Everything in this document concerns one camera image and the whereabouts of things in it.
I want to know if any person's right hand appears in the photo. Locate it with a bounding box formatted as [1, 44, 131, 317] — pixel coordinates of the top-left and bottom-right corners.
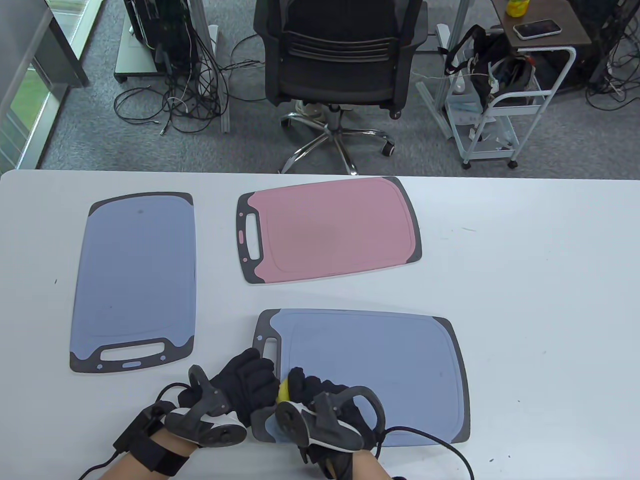
[277, 366, 388, 480]

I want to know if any person's left hand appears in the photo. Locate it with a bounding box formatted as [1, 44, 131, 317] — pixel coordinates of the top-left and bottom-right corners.
[177, 348, 281, 427]

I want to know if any blue cutting board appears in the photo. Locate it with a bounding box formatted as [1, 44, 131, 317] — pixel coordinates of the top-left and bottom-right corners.
[69, 191, 197, 373]
[251, 308, 471, 446]

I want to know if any pink cutting board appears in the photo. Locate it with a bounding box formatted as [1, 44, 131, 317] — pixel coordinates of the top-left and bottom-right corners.
[236, 176, 423, 286]

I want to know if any person's right forearm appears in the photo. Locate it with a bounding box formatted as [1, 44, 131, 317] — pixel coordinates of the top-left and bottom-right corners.
[322, 450, 393, 480]

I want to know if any grey right hand controller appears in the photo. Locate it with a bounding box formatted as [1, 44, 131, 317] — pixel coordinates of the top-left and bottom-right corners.
[276, 386, 387, 453]

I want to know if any grey hand controller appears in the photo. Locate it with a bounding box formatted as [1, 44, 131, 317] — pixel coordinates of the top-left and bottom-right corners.
[276, 386, 387, 453]
[164, 365, 248, 447]

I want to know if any grey left hand controller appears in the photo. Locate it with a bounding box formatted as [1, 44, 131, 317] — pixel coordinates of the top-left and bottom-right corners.
[164, 365, 248, 447]

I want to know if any silver metal desk leg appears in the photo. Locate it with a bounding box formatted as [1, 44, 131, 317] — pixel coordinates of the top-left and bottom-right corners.
[415, 0, 473, 140]

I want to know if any black office chair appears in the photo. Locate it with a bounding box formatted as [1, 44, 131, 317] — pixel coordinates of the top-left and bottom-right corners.
[252, 0, 428, 176]

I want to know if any blue packet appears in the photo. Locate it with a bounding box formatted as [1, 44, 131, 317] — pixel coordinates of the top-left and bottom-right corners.
[446, 95, 485, 115]

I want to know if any glass window panel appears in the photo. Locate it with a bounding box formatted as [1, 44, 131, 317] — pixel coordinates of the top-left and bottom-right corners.
[0, 55, 71, 171]

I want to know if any black computer tower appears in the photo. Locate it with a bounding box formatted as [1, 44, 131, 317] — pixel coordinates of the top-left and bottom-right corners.
[124, 0, 201, 76]

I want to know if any white desk leg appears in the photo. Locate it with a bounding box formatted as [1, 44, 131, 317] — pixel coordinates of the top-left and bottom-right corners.
[190, 0, 231, 133]

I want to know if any black bag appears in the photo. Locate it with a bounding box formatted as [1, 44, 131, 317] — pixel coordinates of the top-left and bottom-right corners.
[444, 24, 538, 108]

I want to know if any white smartphone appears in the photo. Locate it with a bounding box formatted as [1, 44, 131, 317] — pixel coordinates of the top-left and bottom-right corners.
[512, 19, 563, 41]

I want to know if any white cart with brown top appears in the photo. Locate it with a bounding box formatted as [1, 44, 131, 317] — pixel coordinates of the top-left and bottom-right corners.
[444, 0, 593, 170]

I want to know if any black left wrist camera strap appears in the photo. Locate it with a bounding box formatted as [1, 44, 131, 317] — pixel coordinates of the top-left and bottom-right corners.
[114, 402, 191, 477]

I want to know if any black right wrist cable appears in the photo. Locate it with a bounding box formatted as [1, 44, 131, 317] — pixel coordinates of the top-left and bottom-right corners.
[382, 426, 475, 480]

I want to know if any black floor cable bundle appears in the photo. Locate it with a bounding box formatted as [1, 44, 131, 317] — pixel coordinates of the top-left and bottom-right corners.
[585, 0, 640, 111]
[114, 30, 266, 136]

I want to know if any grey metal base plate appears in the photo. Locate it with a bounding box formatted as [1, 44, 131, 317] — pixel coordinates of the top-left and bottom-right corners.
[114, 20, 161, 83]

